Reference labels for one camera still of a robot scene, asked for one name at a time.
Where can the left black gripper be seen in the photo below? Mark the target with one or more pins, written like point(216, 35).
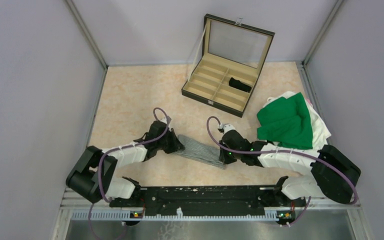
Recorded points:
point(176, 144)

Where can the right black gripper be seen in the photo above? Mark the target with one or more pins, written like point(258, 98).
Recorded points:
point(224, 158)

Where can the grey striped underwear orange trim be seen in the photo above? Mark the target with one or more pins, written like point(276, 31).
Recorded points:
point(200, 152)

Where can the black underwear with beige waistband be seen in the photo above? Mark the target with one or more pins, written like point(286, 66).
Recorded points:
point(237, 84)

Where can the black leather compartment box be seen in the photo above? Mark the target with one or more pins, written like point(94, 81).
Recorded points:
point(227, 49)

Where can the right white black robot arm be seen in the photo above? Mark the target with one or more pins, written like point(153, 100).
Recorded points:
point(323, 173)

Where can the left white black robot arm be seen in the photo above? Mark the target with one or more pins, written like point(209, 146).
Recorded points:
point(93, 175)

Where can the green cloth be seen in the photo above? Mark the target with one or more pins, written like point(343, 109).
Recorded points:
point(287, 121)

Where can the white cloth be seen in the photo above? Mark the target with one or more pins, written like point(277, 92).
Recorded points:
point(320, 132)

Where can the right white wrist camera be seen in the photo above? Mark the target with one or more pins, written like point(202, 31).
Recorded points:
point(225, 127)

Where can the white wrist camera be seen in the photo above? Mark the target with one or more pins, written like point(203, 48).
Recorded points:
point(225, 127)
point(167, 120)

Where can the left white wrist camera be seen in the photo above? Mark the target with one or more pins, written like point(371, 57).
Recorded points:
point(167, 120)

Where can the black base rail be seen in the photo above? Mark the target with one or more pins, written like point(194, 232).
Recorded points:
point(200, 201)

